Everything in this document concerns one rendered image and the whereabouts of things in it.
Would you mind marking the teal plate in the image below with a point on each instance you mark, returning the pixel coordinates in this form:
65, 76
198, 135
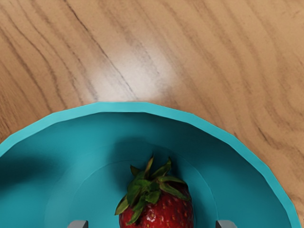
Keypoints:
71, 152

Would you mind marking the red strawberry with green leaves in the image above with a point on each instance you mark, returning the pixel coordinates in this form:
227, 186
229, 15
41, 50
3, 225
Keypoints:
161, 209

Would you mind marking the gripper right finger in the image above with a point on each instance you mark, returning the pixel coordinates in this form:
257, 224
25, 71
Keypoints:
225, 224

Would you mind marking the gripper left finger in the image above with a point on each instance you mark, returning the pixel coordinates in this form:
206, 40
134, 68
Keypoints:
78, 224

